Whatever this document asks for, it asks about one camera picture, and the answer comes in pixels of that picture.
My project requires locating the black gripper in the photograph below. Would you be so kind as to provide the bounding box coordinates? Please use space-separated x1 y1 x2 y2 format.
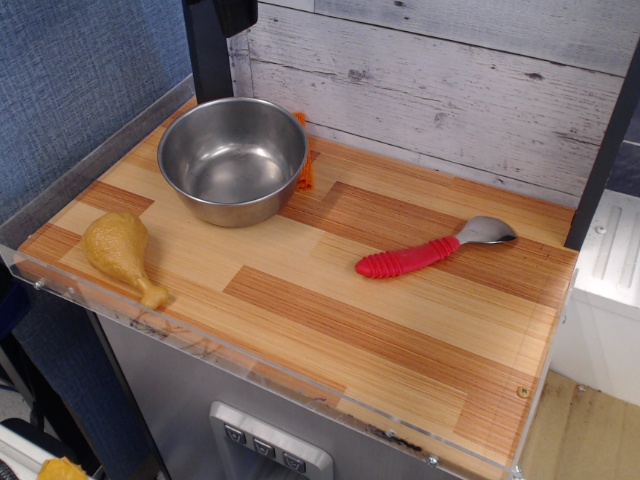
213 0 258 38

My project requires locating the stainless steel pan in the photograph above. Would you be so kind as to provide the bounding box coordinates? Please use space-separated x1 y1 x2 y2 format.
157 97 308 228

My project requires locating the orange cloth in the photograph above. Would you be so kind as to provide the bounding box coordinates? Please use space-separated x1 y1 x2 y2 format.
293 111 314 192

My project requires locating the plastic chicken drumstick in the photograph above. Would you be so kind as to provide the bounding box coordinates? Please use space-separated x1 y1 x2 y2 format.
81 212 169 310

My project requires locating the clear acrylic table guard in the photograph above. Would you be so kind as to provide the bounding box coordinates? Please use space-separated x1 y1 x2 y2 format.
1 230 555 479

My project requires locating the steel cabinet control panel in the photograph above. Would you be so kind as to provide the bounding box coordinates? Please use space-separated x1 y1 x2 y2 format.
210 401 334 480

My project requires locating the yellow object bottom left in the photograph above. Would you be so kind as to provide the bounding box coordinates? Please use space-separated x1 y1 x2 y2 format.
36 457 89 480

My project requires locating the white appliance at right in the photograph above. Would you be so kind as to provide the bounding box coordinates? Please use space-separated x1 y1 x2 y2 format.
550 190 639 405

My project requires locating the black vertical post left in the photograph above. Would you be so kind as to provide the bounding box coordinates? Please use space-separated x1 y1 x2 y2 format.
182 1 233 104

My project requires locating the black vertical post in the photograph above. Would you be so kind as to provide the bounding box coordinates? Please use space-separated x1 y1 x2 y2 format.
182 1 233 104
564 45 639 251

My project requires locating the red handled metal spoon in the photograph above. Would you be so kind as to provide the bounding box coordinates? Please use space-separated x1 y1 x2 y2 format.
355 216 518 279

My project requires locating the black vertical post right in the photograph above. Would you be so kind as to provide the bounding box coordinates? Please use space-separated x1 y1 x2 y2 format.
564 45 639 251

